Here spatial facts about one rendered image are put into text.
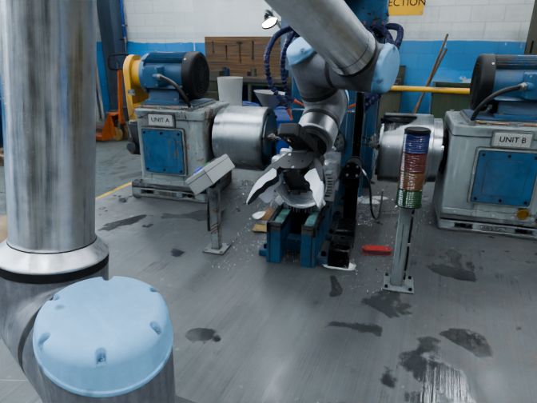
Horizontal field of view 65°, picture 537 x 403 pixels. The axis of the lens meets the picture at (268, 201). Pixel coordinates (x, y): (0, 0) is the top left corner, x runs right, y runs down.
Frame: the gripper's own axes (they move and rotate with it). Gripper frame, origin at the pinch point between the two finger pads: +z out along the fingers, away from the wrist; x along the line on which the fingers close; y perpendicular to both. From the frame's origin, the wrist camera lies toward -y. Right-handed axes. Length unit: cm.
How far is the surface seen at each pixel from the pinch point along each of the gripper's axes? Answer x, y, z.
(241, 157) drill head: 49, 38, -54
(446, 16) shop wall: 31, 238, -543
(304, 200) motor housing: 17, 37, -34
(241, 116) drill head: 49, 27, -65
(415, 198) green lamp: -19.0, 24.5, -24.3
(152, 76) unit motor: 79, 6, -65
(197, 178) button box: 35.8, 12.3, -18.0
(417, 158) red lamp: -19.6, 15.6, -28.7
